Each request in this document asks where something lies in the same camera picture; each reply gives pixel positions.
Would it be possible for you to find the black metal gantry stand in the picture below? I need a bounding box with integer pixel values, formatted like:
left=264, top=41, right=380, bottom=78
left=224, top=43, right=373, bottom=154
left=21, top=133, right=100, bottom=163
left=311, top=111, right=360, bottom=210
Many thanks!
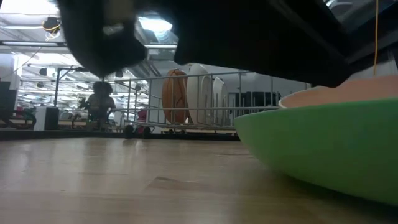
left=53, top=67, right=91, bottom=108

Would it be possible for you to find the grey wire dish rack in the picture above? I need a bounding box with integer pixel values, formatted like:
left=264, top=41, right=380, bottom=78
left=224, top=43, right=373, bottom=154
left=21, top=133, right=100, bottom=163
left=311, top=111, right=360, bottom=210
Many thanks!
left=113, top=71, right=280, bottom=139

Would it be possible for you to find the black metal table frame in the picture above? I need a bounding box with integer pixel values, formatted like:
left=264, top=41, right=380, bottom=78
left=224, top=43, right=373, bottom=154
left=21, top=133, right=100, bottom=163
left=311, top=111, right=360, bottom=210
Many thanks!
left=0, top=129, right=240, bottom=142

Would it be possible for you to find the black monitor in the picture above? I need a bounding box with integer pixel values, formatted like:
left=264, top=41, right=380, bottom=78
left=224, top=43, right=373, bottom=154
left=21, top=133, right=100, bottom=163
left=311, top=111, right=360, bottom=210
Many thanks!
left=0, top=81, right=15, bottom=121

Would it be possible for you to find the white air purifier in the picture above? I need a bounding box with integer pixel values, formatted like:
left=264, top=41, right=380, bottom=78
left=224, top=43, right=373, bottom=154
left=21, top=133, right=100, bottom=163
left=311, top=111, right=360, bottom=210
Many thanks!
left=34, top=106, right=60, bottom=131

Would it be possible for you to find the black hanging ceiling device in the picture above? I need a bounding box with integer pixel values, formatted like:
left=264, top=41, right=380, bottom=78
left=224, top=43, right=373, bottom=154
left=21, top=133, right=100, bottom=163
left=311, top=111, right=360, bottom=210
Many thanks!
left=42, top=17, right=62, bottom=34

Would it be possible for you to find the green plate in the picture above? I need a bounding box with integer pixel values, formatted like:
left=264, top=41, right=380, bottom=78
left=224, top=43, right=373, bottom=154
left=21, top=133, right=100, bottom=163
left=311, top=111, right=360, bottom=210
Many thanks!
left=233, top=98, right=398, bottom=207

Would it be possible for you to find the long linear ceiling light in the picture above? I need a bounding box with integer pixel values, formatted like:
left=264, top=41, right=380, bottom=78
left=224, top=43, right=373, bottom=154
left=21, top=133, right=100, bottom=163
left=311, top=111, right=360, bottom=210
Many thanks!
left=0, top=40, right=178, bottom=50

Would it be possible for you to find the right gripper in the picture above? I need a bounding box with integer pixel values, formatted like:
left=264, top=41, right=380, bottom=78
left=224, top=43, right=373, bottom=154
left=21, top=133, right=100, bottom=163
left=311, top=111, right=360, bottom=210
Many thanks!
left=174, top=0, right=356, bottom=88

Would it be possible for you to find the tan divided plate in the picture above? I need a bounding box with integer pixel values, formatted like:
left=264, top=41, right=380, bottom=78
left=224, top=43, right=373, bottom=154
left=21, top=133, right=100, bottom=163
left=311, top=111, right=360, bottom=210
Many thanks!
left=281, top=74, right=398, bottom=109

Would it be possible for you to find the person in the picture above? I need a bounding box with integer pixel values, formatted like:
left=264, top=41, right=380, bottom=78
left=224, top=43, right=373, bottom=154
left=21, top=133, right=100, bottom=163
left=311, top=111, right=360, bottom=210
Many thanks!
left=79, top=80, right=116, bottom=130

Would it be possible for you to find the red object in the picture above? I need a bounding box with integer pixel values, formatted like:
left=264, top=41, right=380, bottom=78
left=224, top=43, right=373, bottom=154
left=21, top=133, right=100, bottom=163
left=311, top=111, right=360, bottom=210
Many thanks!
left=136, top=108, right=147, bottom=135

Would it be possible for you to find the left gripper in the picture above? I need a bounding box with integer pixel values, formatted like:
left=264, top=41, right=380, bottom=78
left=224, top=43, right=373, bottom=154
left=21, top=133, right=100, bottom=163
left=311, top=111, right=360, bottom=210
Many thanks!
left=55, top=0, right=147, bottom=78

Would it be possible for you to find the light wood desk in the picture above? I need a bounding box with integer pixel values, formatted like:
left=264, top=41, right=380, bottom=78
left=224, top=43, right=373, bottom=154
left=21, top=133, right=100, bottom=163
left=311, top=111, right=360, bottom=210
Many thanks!
left=155, top=128, right=236, bottom=135

